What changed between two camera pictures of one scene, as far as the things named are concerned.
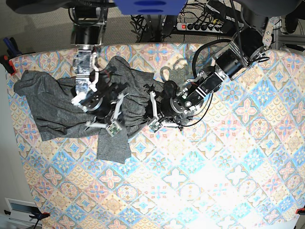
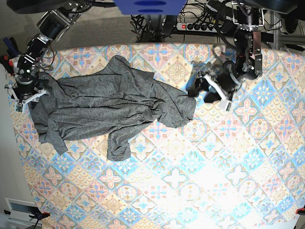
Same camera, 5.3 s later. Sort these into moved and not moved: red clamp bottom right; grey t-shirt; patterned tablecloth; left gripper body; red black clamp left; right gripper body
Moved: left gripper body; right gripper body
Not moved: red clamp bottom right; red black clamp left; grey t-shirt; patterned tablecloth
